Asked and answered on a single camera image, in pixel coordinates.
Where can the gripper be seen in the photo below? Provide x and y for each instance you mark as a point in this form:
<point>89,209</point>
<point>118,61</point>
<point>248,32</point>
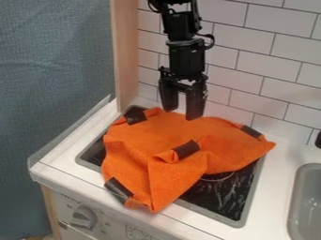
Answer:
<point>186,59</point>

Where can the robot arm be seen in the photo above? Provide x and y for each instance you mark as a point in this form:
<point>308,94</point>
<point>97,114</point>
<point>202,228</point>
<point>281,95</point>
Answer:
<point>180,22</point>

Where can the orange cloth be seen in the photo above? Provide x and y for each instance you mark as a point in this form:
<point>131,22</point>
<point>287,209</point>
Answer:
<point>175,156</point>

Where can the tap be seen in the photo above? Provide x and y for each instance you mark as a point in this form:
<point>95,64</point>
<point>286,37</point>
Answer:
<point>318,139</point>

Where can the toy sink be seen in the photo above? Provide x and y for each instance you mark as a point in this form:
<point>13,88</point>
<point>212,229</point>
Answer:
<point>306,203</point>

